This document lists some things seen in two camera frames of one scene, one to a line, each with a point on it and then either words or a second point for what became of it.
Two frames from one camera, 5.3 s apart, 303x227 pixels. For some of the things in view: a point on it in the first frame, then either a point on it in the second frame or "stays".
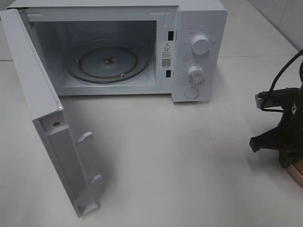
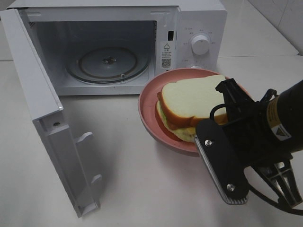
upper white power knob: [200, 45] stays
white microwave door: [48, 115] stays
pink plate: [296, 175] to [148, 101]
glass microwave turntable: [108, 65] stays
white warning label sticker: [166, 55] stays
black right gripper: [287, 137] to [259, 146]
